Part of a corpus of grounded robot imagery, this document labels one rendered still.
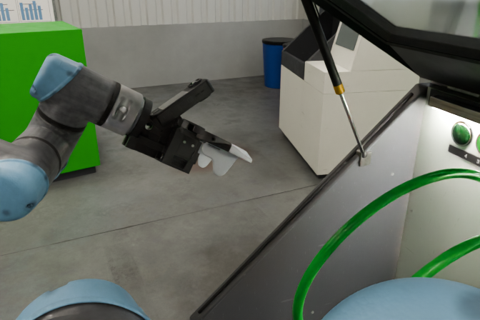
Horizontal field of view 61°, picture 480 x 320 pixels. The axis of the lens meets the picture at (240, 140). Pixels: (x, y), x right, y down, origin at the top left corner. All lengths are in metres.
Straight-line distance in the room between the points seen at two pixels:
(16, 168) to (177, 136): 0.25
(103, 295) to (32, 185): 0.32
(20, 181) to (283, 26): 7.47
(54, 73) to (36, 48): 2.99
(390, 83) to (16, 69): 3.00
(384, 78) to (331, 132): 0.62
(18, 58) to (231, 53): 4.55
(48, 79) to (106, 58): 6.30
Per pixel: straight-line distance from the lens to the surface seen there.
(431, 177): 0.58
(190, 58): 7.22
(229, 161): 0.70
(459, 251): 0.55
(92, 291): 0.25
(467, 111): 0.86
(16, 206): 0.56
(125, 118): 0.65
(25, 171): 0.55
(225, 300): 0.97
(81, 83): 0.64
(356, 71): 3.49
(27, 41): 3.61
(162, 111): 0.68
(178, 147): 0.67
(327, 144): 3.59
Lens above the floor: 1.66
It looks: 21 degrees down
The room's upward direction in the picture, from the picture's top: straight up
